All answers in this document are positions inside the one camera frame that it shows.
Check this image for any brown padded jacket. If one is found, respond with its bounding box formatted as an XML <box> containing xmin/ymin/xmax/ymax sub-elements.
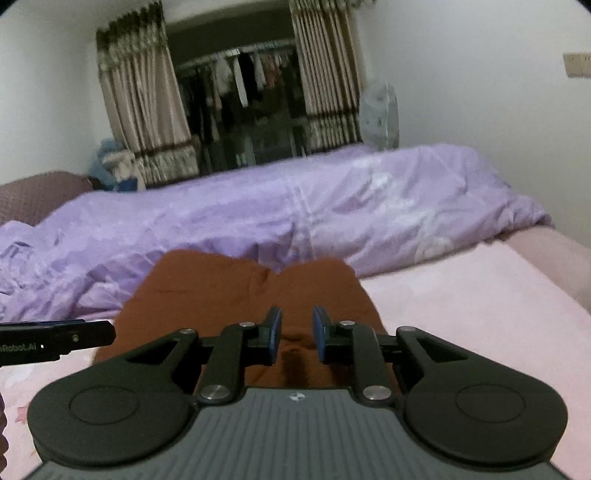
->
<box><xmin>93</xmin><ymin>250</ymin><xmax>386</xmax><ymax>389</ymax></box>

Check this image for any blue and white clothes pile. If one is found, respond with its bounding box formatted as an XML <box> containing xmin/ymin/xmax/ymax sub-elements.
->
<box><xmin>88</xmin><ymin>138</ymin><xmax>146</xmax><ymax>193</ymax></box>

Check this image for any dark window with hanging clothes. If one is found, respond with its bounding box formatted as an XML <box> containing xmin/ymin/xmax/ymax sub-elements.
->
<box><xmin>168</xmin><ymin>1</ymin><xmax>311</xmax><ymax>176</ymax></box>

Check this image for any purple duvet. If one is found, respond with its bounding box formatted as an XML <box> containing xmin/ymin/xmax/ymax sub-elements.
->
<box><xmin>1</xmin><ymin>144</ymin><xmax>551</xmax><ymax>323</ymax></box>

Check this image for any quilted mauve headboard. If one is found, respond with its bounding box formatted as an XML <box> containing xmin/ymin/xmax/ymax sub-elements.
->
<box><xmin>0</xmin><ymin>171</ymin><xmax>93</xmax><ymax>226</ymax></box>

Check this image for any pink printed blanket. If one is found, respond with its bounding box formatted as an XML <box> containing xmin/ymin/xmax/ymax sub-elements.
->
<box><xmin>1</xmin><ymin>229</ymin><xmax>590</xmax><ymax>479</ymax></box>

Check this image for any covered standing fan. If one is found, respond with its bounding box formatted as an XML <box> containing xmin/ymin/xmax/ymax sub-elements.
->
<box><xmin>359</xmin><ymin>82</ymin><xmax>400</xmax><ymax>151</ymax></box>

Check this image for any left beige striped curtain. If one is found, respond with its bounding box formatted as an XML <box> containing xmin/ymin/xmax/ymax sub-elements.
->
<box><xmin>95</xmin><ymin>1</ymin><xmax>199</xmax><ymax>187</ymax></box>

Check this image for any beige striped curtain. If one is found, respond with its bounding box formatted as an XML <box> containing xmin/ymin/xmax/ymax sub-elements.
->
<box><xmin>288</xmin><ymin>1</ymin><xmax>361</xmax><ymax>152</ymax></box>
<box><xmin>95</xmin><ymin>1</ymin><xmax>199</xmax><ymax>187</ymax></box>

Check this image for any right beige striped curtain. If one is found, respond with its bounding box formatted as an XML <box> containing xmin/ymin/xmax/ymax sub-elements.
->
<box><xmin>288</xmin><ymin>1</ymin><xmax>361</xmax><ymax>152</ymax></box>

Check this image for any wall switch plate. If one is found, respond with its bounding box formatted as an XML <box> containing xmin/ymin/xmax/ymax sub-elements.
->
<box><xmin>563</xmin><ymin>52</ymin><xmax>591</xmax><ymax>78</ymax></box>

